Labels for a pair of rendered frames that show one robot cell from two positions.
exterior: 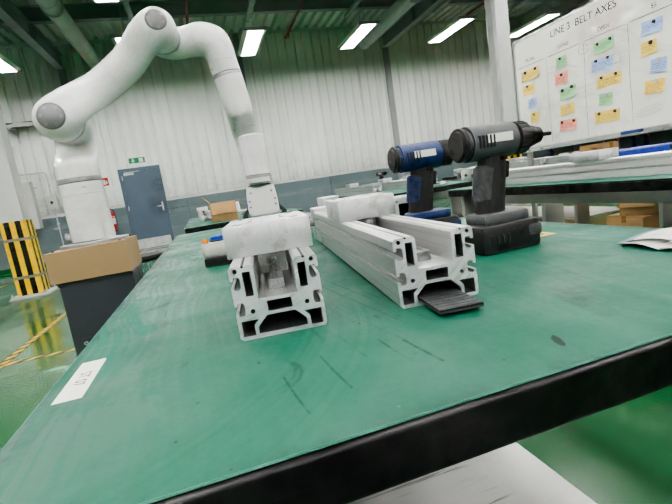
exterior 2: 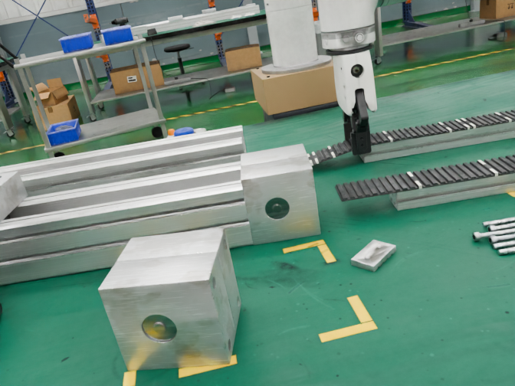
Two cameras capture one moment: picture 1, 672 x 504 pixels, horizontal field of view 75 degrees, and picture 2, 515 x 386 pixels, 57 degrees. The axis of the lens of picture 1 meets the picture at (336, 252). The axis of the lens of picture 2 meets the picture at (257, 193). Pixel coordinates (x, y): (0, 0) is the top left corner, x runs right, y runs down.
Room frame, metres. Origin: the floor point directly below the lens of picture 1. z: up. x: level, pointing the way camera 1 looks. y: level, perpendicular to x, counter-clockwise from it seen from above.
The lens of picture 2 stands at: (1.43, -0.58, 1.09)
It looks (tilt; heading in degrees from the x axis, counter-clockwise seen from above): 24 degrees down; 101
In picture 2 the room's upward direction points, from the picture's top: 10 degrees counter-clockwise
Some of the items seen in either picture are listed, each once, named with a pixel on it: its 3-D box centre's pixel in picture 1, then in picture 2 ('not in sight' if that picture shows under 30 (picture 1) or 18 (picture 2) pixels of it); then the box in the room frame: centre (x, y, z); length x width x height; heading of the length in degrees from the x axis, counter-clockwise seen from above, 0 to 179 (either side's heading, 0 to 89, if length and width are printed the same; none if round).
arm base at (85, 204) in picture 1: (88, 213); (291, 31); (1.35, 0.73, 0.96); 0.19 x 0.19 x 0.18
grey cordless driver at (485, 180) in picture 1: (508, 185); not in sight; (0.78, -0.32, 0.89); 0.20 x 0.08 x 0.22; 106
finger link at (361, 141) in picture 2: not in sight; (362, 136); (1.48, 0.17, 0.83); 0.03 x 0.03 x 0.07; 8
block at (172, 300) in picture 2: (402, 212); (180, 289); (1.26, -0.21, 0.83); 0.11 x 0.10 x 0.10; 91
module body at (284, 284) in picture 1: (271, 252); (24, 193); (0.88, 0.13, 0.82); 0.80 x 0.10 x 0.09; 8
